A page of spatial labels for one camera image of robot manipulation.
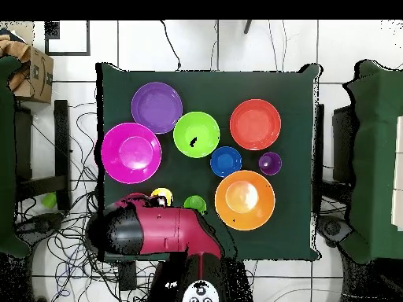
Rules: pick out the black floor base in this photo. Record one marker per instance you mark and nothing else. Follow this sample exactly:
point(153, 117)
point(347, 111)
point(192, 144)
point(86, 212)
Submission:
point(332, 228)
point(41, 225)

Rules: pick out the green bowl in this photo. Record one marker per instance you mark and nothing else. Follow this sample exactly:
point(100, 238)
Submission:
point(204, 125)

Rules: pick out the black metal stand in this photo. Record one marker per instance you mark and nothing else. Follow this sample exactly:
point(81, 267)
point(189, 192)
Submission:
point(61, 141)

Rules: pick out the cardboard box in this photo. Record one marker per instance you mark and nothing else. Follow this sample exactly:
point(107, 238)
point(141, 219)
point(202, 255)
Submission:
point(39, 78)

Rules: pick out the green cloth side table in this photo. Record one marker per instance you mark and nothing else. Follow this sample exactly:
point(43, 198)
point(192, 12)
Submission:
point(6, 157)
point(374, 157)

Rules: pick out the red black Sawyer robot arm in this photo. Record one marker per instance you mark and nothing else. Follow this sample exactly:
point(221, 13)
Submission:
point(163, 229)

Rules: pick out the small blue bowl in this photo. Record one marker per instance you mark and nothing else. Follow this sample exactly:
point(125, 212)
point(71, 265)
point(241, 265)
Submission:
point(226, 161)

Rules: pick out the yellow cup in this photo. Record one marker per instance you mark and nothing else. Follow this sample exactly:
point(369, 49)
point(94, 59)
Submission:
point(164, 192)

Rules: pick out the large pink bowl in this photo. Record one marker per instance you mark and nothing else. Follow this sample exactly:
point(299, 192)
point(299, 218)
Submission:
point(131, 153)

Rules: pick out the black square floor frame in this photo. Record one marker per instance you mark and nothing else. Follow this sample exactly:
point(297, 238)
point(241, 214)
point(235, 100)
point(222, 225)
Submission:
point(88, 37)

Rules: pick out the large red shallow bowl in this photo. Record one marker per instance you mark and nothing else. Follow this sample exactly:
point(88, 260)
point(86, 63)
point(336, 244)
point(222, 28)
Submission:
point(255, 124)

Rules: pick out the large purple shallow bowl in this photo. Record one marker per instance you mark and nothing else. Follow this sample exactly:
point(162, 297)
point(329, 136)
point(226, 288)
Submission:
point(156, 107)

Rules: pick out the small green floor cup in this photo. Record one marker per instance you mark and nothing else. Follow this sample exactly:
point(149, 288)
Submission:
point(49, 200)

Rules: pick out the dark green tablecloth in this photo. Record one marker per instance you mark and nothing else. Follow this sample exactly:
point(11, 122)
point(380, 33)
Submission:
point(189, 88)

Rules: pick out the purple cup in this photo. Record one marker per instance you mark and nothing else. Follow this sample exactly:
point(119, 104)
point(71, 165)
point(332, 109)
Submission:
point(270, 163)

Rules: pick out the large orange bowl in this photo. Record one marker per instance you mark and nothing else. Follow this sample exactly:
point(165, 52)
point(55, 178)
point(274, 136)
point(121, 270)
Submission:
point(245, 200)

